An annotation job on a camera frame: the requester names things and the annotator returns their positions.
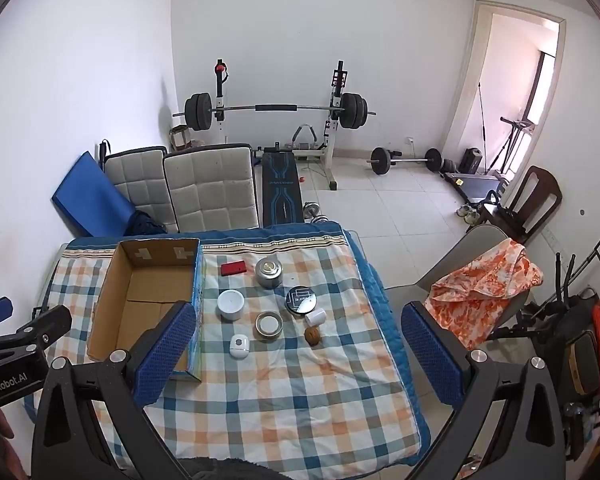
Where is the dark knitted cloth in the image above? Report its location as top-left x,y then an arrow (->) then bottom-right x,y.
124,209 -> 167,236

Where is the black speaker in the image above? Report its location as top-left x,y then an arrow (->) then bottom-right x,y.
458,147 -> 483,174

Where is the blue exercise mat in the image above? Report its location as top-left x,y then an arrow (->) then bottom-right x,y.
51,151 -> 137,238

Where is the open round metal tin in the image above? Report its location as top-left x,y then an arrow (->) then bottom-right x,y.
253,310 -> 284,342

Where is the treadmill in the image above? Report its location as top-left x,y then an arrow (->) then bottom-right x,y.
442,116 -> 537,204

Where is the small white device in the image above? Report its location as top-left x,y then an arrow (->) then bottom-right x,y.
229,333 -> 251,360

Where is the orange patterned cloth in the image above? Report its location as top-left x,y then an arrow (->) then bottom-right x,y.
429,238 -> 545,351

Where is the black and yellow bag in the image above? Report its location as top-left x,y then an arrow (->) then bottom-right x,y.
554,329 -> 600,402

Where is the open cardboard box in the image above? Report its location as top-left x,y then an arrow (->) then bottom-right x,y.
87,238 -> 204,384

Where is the dark wooden chair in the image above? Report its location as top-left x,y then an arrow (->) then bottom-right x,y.
479,165 -> 563,247

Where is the grey curved handle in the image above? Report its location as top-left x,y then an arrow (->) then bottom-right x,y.
292,123 -> 319,151

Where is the plaid blanket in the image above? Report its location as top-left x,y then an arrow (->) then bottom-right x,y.
22,220 -> 432,480

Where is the small cardboard box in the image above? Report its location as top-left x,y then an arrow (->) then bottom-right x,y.
168,124 -> 194,153

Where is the door frame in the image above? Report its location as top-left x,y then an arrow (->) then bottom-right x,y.
441,0 -> 568,182

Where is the long barbell with black plates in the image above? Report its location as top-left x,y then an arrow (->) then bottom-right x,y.
172,92 -> 377,132

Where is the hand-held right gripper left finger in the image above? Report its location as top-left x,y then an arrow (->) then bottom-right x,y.
30,301 -> 197,480

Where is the white barbell rack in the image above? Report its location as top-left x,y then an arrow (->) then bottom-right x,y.
214,59 -> 355,192

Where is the black folded stand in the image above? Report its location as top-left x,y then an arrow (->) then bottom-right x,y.
524,229 -> 600,342

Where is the white round jar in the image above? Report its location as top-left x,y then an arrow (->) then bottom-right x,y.
217,289 -> 246,323

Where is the short barbell with black plates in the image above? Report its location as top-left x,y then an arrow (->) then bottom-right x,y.
369,146 -> 442,176

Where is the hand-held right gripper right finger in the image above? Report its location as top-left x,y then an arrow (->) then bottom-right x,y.
401,302 -> 567,480

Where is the silver metal can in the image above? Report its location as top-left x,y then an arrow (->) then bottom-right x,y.
254,256 -> 287,290

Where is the grey quilted cushion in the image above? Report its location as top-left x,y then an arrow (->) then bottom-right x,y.
103,146 -> 175,234
162,143 -> 260,234

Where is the grey chair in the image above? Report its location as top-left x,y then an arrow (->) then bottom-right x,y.
384,224 -> 537,352

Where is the black round tin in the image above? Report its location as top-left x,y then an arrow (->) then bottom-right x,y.
285,285 -> 318,318

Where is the dark blue weight bench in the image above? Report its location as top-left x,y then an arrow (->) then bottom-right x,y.
259,145 -> 306,227

